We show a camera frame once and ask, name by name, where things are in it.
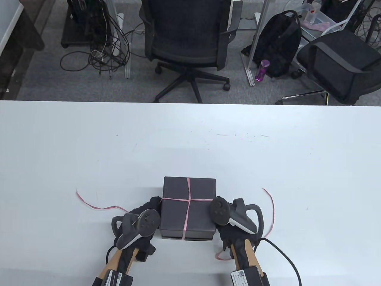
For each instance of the person's right hand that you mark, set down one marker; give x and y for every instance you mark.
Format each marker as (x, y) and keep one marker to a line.
(235, 236)

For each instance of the person's left hand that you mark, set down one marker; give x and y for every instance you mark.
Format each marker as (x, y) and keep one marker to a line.
(150, 204)

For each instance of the black gift box base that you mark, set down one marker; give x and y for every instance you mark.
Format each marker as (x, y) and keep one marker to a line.
(175, 214)

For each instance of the pink ribbon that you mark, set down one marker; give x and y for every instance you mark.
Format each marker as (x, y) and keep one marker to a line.
(188, 190)

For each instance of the person's left forearm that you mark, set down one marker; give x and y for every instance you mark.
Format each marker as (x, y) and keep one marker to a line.
(113, 263)

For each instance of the black right forearm pack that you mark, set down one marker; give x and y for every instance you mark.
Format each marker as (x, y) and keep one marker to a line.
(250, 277)

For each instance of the person's right forearm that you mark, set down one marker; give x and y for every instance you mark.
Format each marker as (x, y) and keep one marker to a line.
(253, 259)

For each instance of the black left forearm pack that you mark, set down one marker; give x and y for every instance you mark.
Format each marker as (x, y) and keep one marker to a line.
(114, 278)

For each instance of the grey left hand controller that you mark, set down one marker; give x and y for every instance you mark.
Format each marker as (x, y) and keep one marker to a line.
(147, 222)

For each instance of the grey hand controller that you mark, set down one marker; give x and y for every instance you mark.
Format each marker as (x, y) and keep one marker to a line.
(220, 211)
(147, 222)

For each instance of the grey right hand controller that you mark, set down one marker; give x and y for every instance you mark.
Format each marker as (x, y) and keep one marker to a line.
(220, 211)

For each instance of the white metal desk leg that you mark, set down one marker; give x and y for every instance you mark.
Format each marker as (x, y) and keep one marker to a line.
(128, 71)
(251, 77)

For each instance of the purple water bottle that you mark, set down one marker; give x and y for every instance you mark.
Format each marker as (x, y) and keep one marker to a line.
(262, 71)

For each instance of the black mesh office chair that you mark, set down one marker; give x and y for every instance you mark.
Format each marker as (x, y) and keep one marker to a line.
(187, 29)

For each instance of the white power strip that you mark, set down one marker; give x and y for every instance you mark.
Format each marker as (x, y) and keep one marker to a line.
(120, 21)

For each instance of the black computer tower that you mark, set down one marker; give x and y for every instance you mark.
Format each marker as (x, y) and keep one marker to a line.
(80, 18)

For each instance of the black backpack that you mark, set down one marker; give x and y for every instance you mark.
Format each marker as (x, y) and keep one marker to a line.
(276, 38)

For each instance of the black chair with grey armrest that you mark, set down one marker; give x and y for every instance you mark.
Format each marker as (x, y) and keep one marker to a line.
(342, 59)

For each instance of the pink cloth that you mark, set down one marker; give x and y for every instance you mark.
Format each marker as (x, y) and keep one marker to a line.
(317, 26)

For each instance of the white desk with dark side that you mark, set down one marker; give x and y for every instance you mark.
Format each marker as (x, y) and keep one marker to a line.
(9, 23)

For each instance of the clear small bottle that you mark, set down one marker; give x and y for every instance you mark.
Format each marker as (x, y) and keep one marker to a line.
(314, 15)

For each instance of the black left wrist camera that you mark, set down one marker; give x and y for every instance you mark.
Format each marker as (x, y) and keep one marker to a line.
(144, 256)

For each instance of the white frame storage rack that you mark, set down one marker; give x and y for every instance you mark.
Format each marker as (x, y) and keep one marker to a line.
(336, 27)

